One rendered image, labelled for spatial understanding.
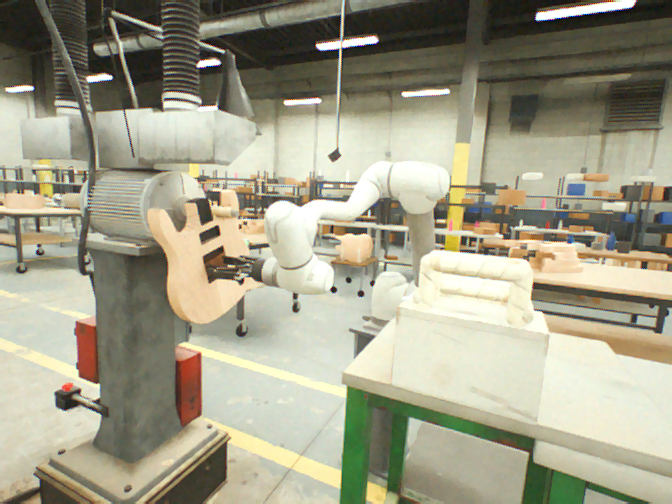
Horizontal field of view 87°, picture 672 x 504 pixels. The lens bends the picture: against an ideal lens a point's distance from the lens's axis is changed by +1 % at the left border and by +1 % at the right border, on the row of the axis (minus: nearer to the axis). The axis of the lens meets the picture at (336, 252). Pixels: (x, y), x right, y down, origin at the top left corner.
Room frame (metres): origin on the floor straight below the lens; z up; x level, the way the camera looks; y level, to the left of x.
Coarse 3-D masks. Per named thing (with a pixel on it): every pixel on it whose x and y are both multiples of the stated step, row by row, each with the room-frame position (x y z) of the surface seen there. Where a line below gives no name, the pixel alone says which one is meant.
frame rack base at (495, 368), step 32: (416, 320) 0.67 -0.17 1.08; (448, 320) 0.65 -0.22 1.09; (480, 320) 0.63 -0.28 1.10; (416, 352) 0.67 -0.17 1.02; (448, 352) 0.65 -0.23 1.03; (480, 352) 0.62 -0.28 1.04; (512, 352) 0.60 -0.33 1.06; (544, 352) 0.58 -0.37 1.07; (416, 384) 0.67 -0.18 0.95; (448, 384) 0.64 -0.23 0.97; (480, 384) 0.62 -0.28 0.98; (512, 384) 0.60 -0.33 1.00; (512, 416) 0.59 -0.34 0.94
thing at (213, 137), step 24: (144, 120) 1.07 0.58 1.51; (168, 120) 1.03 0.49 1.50; (192, 120) 0.99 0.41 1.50; (216, 120) 0.96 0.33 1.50; (240, 120) 1.05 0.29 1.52; (144, 144) 1.07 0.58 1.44; (168, 144) 1.03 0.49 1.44; (192, 144) 0.99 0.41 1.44; (216, 144) 0.96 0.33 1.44; (240, 144) 1.05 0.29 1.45
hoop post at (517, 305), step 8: (520, 280) 0.61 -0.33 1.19; (528, 280) 0.61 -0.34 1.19; (512, 288) 0.62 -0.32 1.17; (520, 288) 0.61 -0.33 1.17; (528, 288) 0.61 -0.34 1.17; (512, 296) 0.62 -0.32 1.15; (520, 296) 0.61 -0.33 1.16; (528, 296) 0.61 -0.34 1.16; (512, 304) 0.62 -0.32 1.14; (520, 304) 0.61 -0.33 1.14; (528, 304) 0.61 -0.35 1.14; (512, 312) 0.62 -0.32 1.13; (520, 312) 0.61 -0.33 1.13; (512, 320) 0.61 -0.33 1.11; (520, 320) 0.61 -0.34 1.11
